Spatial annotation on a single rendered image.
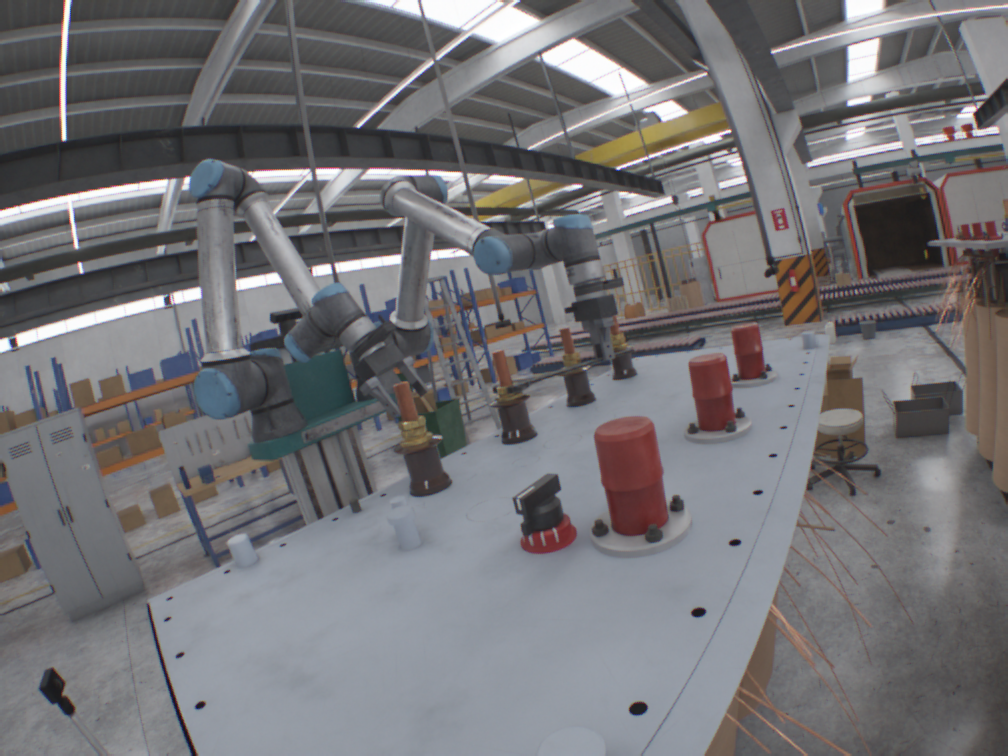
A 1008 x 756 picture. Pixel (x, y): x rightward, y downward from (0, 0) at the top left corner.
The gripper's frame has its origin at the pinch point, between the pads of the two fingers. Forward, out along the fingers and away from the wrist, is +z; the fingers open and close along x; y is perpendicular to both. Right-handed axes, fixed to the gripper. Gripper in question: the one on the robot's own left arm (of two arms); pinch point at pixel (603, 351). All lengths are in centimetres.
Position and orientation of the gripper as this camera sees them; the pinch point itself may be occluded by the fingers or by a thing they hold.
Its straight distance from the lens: 113.9
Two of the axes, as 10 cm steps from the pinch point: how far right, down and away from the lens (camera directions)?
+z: 2.4, 9.6, 1.3
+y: -9.1, 2.7, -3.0
